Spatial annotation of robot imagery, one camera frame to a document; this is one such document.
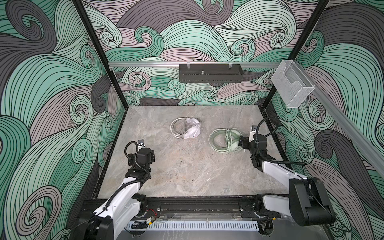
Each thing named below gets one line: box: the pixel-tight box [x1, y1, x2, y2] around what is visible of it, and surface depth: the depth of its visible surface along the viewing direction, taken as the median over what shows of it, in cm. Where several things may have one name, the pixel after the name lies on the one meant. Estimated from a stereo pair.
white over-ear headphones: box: [184, 117, 201, 139], surface depth 100 cm
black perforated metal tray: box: [179, 64, 244, 83], surface depth 97 cm
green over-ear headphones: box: [208, 128, 243, 153], surface depth 94 cm
